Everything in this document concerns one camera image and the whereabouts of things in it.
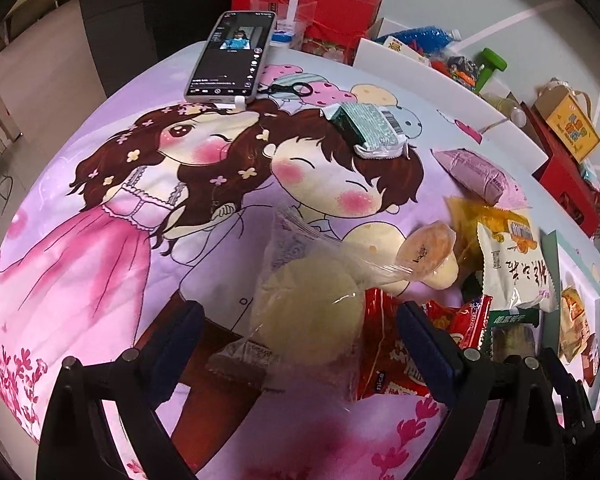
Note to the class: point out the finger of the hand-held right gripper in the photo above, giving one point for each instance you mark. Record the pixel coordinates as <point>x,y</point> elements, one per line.
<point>565,380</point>

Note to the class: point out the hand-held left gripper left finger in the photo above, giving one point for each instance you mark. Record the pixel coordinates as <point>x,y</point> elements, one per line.
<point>177,350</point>

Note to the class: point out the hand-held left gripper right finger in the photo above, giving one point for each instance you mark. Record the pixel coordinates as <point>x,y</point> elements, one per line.
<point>427,350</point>

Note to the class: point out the large red snack packet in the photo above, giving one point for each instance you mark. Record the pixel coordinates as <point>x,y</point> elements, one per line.
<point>380,350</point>

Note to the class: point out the jelly cup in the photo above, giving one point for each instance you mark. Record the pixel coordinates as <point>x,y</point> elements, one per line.
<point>427,252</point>

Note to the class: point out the white tray with teal rim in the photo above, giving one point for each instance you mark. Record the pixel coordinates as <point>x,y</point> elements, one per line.
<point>562,260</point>

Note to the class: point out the clear bag of rice crackers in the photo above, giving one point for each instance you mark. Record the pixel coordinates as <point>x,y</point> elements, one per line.
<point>305,305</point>

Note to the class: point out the small red snack packet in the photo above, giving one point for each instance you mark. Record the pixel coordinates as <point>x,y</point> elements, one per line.
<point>462,322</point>

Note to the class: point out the orange snack packet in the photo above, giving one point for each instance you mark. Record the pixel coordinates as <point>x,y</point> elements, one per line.
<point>575,320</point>

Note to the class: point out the printed cartoon blanket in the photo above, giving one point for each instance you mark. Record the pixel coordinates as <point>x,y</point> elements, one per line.
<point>105,270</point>

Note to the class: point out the white and yellow snack packet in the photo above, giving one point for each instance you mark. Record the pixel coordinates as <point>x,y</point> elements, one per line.
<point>515,265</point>

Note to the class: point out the pink snack packet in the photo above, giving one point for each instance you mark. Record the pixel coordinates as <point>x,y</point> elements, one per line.
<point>480,175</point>

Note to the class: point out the red crate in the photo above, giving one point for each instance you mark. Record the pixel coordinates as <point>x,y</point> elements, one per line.
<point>565,180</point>

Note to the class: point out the green and white snack packet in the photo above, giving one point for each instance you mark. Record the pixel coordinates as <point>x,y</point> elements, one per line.
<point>375,130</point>

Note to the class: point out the clear jar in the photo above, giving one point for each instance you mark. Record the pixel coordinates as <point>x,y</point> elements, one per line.
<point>505,107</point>

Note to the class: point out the white storage box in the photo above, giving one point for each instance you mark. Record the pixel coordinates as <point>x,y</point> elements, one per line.
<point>430,85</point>

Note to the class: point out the colourful dark packet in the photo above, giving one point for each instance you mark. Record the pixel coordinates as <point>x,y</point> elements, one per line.
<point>457,70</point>

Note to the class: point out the green plastic toy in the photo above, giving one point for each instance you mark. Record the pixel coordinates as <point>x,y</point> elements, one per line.
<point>490,67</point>

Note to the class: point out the smartphone in clear case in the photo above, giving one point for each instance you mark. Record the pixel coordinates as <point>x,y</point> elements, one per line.
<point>230,55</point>

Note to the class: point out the yellow cartoon box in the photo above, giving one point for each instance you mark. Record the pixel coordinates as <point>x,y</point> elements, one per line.
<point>397,45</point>

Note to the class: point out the blue packet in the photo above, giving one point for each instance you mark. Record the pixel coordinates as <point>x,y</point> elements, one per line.
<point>420,36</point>

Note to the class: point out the red gift box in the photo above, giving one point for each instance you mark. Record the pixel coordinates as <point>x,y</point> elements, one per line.
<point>350,15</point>

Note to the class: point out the clear plastic box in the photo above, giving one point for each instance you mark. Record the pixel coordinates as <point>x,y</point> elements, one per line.
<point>295,22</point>

